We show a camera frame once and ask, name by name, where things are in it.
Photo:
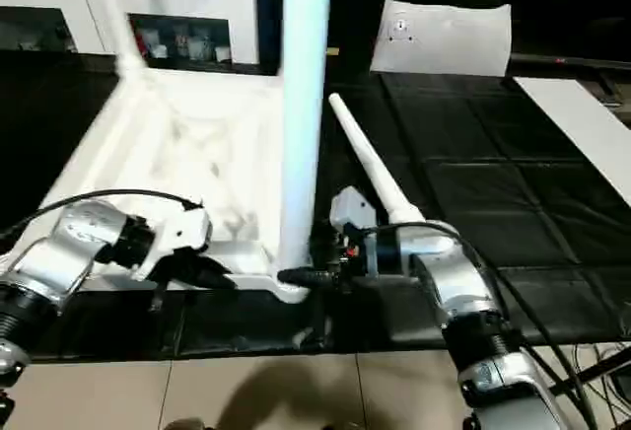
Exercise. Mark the small tan label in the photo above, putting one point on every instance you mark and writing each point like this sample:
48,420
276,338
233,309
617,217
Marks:
333,52

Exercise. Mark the flat white board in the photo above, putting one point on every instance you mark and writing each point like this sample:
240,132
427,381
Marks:
582,119

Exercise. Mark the white plastic table top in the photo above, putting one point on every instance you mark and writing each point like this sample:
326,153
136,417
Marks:
197,144

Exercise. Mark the black floor rod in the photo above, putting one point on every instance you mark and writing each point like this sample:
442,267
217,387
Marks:
592,371

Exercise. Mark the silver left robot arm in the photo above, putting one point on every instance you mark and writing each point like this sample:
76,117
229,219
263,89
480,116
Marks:
59,252

